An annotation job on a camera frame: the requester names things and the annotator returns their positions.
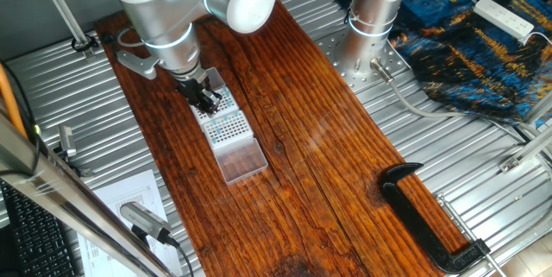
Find brown wooden board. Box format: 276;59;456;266
94;0;471;277

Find black cable tie loop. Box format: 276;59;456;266
71;33;101;54

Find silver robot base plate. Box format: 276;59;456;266
317;30;413;93

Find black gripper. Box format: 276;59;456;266
175;79;225;116

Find black C-clamp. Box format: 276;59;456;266
378;162;509;277

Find orange tube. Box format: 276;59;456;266
0;63;28;140

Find silver depth camera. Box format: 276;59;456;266
119;201;180;248

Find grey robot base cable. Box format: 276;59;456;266
369;58;530;142

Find thin aluminium rail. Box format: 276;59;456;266
32;0;98;60

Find white pipette tip box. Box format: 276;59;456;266
201;109;269;186
189;66;240;132

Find blue patterned cloth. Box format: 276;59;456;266
323;0;552;128

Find printed paper sheet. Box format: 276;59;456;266
76;168;185;277

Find small silver camera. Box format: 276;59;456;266
57;124;78;159

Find thin black cable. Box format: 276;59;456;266
0;59;42;179

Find white plug cable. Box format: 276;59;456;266
519;30;552;47

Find black keyboard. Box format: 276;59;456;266
0;180;81;277

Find white power strip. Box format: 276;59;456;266
473;0;536;41

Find steel frame bar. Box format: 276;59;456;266
0;108;176;277

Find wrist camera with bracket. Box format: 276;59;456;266
115;49;161;81

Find aluminium profile bar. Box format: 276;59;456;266
498;91;552;174

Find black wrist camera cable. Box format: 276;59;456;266
98;30;120;56

